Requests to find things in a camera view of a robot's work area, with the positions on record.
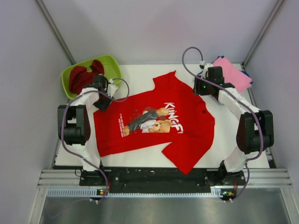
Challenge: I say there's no bright red t-shirt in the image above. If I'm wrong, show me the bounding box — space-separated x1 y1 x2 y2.
93 71 215 174

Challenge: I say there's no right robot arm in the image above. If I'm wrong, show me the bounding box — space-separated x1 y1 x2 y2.
193 63 274 185

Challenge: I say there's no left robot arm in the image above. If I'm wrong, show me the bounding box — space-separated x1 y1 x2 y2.
57 74 118 185

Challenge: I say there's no green plastic basin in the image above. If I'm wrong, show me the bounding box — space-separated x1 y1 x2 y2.
61 55 122 99

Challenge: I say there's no dark red t-shirt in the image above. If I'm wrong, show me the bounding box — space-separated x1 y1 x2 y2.
69 60 105 94

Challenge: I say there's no pink folded t-shirt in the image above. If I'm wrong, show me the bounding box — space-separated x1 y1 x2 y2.
211 58 253 93

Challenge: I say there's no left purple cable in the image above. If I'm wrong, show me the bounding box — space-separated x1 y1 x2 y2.
60 78 130 204

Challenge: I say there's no purple cable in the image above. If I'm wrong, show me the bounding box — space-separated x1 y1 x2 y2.
60 78 130 204
182 46 265 203

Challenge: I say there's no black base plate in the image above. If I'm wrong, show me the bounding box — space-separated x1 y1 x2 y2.
74 167 249 193

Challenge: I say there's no grey slotted cable duct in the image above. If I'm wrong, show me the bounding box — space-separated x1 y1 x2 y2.
47 188 224 199

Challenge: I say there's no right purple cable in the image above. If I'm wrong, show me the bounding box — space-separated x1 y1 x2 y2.
182 46 265 203

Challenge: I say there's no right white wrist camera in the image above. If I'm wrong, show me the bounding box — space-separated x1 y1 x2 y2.
198 61 213 78

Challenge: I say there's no aluminium frame rail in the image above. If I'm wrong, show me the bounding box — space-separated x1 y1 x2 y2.
37 168 292 188

